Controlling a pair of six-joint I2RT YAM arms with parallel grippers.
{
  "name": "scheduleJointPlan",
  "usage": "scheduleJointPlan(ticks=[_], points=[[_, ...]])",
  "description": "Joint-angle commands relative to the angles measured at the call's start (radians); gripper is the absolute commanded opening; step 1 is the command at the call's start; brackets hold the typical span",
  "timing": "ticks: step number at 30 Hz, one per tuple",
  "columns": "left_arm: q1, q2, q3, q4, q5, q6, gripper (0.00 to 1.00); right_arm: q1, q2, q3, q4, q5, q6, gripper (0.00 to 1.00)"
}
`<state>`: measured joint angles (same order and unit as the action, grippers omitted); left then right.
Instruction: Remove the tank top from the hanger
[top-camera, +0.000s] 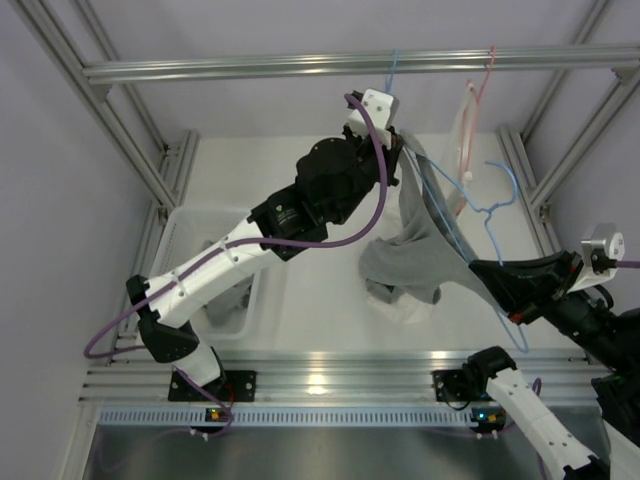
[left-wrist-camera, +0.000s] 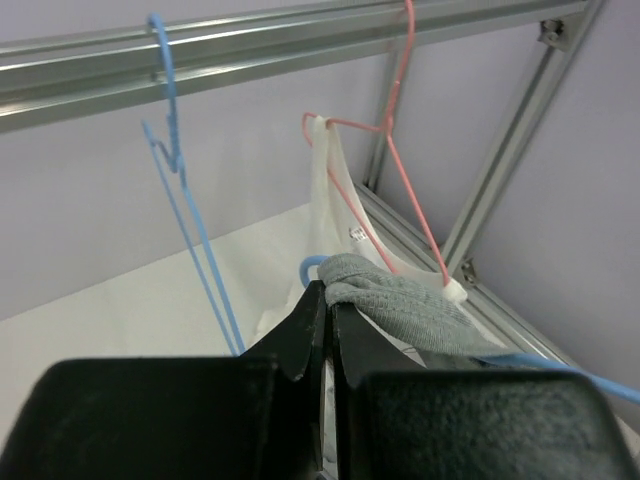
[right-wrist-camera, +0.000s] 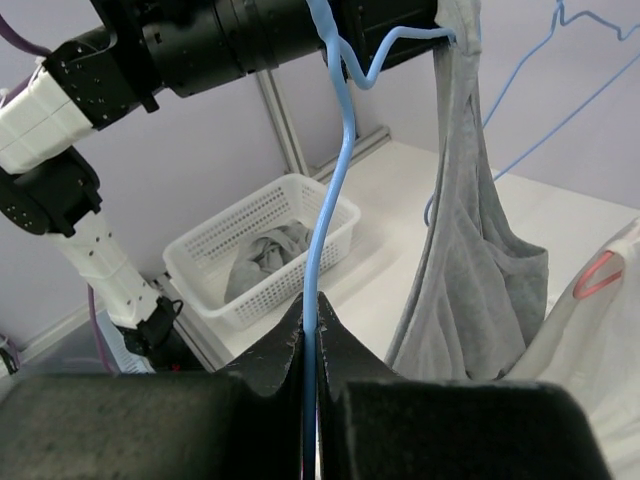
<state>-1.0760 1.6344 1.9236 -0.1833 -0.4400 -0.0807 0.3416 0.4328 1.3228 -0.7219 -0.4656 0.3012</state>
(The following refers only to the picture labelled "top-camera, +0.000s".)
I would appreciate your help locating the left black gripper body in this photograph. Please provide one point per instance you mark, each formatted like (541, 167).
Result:
(366, 170)

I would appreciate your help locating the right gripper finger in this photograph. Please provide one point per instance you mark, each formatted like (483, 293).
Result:
(528, 279)
(525, 311)

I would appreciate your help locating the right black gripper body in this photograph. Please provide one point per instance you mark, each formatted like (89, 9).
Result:
(581, 316)

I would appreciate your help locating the grey tank top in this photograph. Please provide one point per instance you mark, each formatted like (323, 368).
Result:
(429, 250)
(220, 308)

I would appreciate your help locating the light blue wire hanger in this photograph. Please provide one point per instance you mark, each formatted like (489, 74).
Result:
(388, 84)

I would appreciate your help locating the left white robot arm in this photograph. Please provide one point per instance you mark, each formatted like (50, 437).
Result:
(289, 227)

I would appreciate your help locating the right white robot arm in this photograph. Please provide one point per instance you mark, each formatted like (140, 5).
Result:
(494, 373)

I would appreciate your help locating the white plastic basket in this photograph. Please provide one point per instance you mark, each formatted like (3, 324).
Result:
(240, 320)

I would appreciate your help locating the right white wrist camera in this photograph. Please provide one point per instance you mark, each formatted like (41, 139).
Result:
(602, 247)

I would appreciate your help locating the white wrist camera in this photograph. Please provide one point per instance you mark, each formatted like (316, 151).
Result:
(602, 247)
(381, 108)

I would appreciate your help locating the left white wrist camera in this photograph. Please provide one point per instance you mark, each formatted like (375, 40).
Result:
(381, 108)

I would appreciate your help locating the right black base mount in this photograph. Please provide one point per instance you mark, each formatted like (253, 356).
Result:
(451, 385)

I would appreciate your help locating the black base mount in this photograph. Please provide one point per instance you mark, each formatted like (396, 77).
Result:
(240, 386)
(451, 385)

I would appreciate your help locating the right aluminium frame post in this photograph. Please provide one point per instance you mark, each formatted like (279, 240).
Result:
(576, 159)

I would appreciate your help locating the aluminium frame post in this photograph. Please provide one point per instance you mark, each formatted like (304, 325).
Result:
(50, 32)
(576, 159)

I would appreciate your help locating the pink wire hanger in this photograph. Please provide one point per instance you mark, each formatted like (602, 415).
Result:
(469, 121)

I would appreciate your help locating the left aluminium frame post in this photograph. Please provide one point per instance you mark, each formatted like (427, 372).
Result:
(50, 32)

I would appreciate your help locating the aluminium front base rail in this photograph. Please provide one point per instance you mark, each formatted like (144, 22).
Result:
(341, 378)

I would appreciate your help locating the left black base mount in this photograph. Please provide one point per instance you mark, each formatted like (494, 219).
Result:
(240, 386)

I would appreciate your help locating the aluminium hanging rail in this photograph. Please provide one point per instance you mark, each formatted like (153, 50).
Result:
(543, 58)

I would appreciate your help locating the slotted grey cable duct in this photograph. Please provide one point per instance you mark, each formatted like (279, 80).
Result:
(258, 416)

